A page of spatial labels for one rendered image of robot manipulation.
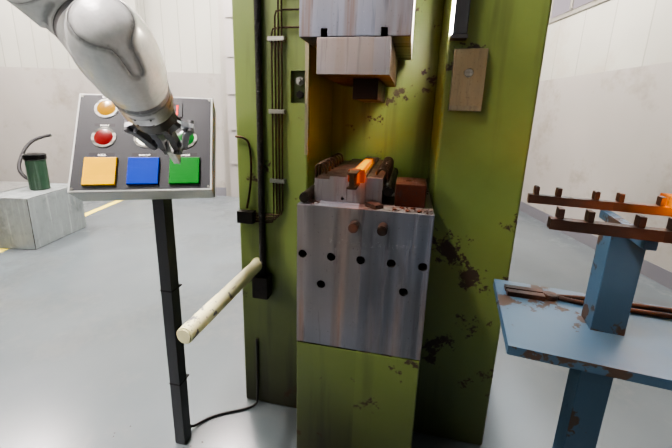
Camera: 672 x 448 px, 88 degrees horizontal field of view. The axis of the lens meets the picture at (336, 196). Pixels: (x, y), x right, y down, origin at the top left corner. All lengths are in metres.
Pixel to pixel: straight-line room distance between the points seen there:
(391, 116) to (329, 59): 0.52
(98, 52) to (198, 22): 4.57
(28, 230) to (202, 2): 3.12
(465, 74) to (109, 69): 0.88
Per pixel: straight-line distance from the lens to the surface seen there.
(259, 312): 1.44
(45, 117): 5.99
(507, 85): 1.15
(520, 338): 0.83
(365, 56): 1.00
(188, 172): 1.01
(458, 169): 1.14
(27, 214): 3.73
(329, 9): 1.04
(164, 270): 1.24
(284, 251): 1.29
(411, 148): 1.46
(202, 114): 1.08
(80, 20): 0.56
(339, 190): 1.02
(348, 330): 1.13
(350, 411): 1.31
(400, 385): 1.22
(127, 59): 0.55
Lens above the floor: 1.17
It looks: 14 degrees down
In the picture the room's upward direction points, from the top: 2 degrees clockwise
